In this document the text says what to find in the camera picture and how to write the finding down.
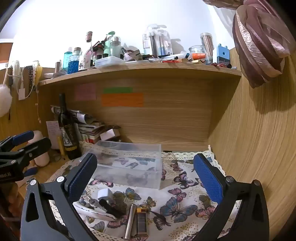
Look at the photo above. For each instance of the white fluffy pompom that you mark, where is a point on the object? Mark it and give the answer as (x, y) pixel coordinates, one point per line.
(4, 99)

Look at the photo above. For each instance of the mint green bottle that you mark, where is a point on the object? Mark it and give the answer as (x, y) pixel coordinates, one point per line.
(108, 45)

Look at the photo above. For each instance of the tall clear tube of sticks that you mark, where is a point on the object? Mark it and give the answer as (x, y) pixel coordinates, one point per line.
(206, 44)

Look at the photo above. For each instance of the teal bottle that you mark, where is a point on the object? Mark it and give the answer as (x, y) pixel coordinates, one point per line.
(67, 58)

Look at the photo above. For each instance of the packaged brush set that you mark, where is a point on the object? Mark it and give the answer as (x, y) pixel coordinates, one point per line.
(164, 41)
(150, 41)

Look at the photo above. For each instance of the blue box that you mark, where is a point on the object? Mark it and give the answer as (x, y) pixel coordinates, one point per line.
(223, 54)

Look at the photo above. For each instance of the green sticky note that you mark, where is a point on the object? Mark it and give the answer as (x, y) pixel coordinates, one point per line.
(118, 90)

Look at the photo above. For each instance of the yellow lighter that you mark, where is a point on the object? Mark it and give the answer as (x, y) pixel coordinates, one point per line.
(141, 222)

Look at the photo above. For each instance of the orange capped tube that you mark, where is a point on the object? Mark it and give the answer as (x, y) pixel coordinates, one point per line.
(198, 56)

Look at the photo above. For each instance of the white note paper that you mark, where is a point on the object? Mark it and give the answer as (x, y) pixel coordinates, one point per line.
(52, 132)

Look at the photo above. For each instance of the lace ribbon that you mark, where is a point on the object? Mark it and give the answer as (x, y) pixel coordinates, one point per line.
(29, 76)

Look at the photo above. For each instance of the pale pink cylinder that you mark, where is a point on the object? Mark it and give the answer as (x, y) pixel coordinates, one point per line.
(42, 157)

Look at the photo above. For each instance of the butterfly print tablecloth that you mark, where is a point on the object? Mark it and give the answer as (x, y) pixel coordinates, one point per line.
(180, 208)

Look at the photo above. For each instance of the yellow hanging item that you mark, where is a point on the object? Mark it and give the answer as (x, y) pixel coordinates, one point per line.
(39, 70)

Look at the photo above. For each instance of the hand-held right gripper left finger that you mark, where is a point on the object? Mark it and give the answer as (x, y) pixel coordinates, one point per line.
(83, 178)

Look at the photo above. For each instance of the stack of books and magazines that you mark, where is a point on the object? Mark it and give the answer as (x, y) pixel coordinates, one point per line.
(90, 132)

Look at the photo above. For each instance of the silver metal cylinder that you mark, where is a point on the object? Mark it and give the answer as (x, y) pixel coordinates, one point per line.
(130, 220)

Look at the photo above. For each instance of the white hanging plug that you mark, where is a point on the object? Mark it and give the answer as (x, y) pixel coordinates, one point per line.
(22, 93)

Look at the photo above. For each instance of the black hair clip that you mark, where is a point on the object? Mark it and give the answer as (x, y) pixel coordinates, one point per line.
(112, 208)

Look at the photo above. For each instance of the clear white bottle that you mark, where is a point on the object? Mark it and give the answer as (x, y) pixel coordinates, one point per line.
(115, 48)

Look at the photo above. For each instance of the blue bead bottle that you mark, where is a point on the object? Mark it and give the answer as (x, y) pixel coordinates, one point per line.
(74, 63)

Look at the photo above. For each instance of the small silver metal tool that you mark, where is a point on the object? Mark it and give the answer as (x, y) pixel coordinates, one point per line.
(91, 202)

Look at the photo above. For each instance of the white fuzzy headband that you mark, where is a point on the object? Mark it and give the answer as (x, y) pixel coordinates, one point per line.
(15, 69)

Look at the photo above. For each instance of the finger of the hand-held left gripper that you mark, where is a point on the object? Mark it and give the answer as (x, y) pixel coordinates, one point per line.
(23, 136)
(34, 148)

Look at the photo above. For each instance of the small white cardboard box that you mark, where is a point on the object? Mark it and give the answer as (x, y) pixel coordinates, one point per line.
(108, 134)

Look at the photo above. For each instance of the clear plastic storage box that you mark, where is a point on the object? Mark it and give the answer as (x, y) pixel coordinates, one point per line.
(129, 166)

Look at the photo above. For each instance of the clear plastic lidded container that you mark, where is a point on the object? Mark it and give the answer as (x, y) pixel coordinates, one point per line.
(109, 62)

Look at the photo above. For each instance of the glass jar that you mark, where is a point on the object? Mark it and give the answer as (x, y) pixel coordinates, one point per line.
(196, 50)

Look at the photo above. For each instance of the white pouch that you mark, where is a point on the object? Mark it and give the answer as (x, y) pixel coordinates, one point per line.
(92, 214)

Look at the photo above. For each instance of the white charger adapter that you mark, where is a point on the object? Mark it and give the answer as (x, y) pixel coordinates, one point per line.
(104, 194)

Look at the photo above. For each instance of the dark wine bottle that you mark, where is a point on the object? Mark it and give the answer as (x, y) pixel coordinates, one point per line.
(69, 139)

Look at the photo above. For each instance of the yellow pen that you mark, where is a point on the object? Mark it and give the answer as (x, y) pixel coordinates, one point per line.
(60, 146)

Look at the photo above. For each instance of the wooden shelf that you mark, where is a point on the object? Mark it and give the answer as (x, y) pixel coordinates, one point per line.
(138, 69)

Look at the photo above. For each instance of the pink sticky note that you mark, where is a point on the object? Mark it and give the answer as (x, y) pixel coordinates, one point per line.
(85, 92)

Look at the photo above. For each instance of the floral white bottle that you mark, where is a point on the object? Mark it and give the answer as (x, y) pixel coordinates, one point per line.
(86, 58)

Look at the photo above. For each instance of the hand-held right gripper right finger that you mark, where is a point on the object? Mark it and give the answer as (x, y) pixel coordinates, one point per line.
(208, 178)

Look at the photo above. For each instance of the orange sticky note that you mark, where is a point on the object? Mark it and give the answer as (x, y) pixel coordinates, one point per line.
(122, 100)

